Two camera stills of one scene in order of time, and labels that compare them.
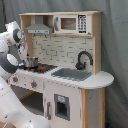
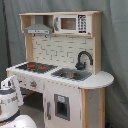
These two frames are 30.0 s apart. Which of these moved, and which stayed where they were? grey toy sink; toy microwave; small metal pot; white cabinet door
Moved: small metal pot
Stayed: grey toy sink; toy microwave; white cabinet door
